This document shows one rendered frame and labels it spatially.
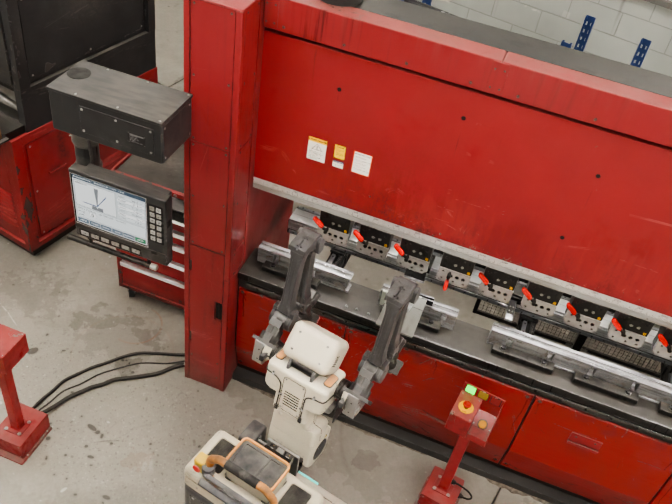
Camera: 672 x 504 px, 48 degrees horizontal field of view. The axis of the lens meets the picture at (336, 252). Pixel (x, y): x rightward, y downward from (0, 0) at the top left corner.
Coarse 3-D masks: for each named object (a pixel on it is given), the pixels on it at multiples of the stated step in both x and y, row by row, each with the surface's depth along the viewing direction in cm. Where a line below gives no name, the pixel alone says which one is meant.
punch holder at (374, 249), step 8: (360, 232) 350; (368, 232) 348; (376, 232) 346; (384, 232) 345; (368, 240) 351; (376, 240) 349; (384, 240) 348; (360, 248) 355; (368, 248) 354; (376, 248) 352; (384, 248) 350; (376, 256) 355; (384, 256) 353
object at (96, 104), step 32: (96, 64) 304; (64, 96) 288; (96, 96) 286; (128, 96) 289; (160, 96) 292; (192, 96) 297; (64, 128) 298; (96, 128) 292; (128, 128) 286; (160, 128) 281; (96, 160) 322; (160, 160) 291
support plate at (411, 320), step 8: (384, 304) 358; (416, 304) 361; (424, 304) 362; (384, 312) 354; (408, 312) 356; (416, 312) 357; (408, 320) 352; (416, 320) 353; (408, 328) 349; (408, 336) 346
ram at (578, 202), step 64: (320, 64) 304; (384, 64) 295; (320, 128) 323; (384, 128) 312; (448, 128) 301; (512, 128) 291; (576, 128) 282; (320, 192) 344; (384, 192) 331; (448, 192) 320; (512, 192) 309; (576, 192) 298; (640, 192) 289; (512, 256) 328; (576, 256) 316; (640, 256) 306
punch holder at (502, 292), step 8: (488, 272) 338; (496, 272) 336; (504, 272) 335; (488, 280) 340; (496, 280) 339; (504, 280) 337; (512, 280) 336; (480, 288) 344; (496, 288) 341; (504, 288) 340; (488, 296) 346; (496, 296) 344; (504, 296) 342
